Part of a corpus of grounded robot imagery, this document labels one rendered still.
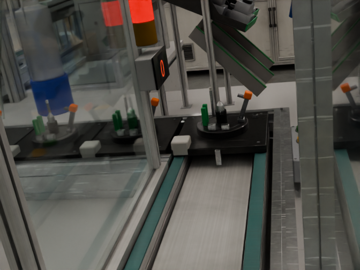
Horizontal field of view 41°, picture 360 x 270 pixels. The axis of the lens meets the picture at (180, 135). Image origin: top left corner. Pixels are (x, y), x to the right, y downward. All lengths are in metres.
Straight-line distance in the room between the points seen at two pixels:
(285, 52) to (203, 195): 4.30
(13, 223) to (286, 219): 0.51
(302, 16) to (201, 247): 0.64
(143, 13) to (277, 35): 4.29
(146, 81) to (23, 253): 0.53
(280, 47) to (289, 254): 4.57
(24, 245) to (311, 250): 0.34
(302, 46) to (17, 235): 0.40
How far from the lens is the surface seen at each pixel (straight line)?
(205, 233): 0.97
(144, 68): 1.03
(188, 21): 5.41
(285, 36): 5.28
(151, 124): 1.12
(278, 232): 0.88
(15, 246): 0.62
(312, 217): 0.43
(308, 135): 0.39
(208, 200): 1.08
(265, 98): 1.86
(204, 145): 1.22
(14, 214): 0.59
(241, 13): 1.49
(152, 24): 1.05
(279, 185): 1.03
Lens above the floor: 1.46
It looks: 22 degrees down
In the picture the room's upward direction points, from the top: 9 degrees counter-clockwise
